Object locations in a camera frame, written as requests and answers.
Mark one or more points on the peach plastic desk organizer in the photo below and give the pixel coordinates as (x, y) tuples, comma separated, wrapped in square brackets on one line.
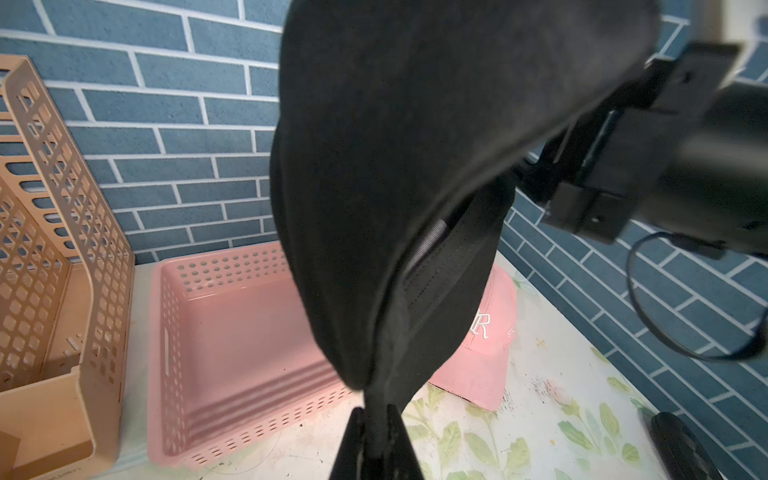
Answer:
[(66, 288)]

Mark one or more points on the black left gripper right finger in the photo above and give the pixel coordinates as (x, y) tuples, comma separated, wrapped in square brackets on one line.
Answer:
[(400, 461)]

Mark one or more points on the floral table mat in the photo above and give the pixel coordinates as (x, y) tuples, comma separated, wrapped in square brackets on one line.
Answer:
[(566, 413)]

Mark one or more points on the pink baseball cap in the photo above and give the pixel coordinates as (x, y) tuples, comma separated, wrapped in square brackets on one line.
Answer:
[(477, 371)]

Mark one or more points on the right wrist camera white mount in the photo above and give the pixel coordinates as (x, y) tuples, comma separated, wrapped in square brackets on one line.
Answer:
[(728, 21)]

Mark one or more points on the pink perforated plastic basket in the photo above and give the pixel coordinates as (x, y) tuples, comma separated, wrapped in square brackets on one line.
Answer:
[(232, 359)]

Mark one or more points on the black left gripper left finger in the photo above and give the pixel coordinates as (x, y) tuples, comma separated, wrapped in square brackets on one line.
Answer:
[(348, 464)]

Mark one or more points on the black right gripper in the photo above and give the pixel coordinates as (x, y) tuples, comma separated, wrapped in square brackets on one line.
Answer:
[(592, 176)]

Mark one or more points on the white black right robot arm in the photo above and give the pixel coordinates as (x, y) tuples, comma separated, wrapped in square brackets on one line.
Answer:
[(713, 197)]

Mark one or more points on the black round object on mat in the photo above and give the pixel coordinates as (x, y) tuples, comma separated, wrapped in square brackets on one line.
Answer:
[(683, 456)]

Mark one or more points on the black baseball cap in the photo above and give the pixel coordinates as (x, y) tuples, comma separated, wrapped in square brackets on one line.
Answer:
[(395, 115)]

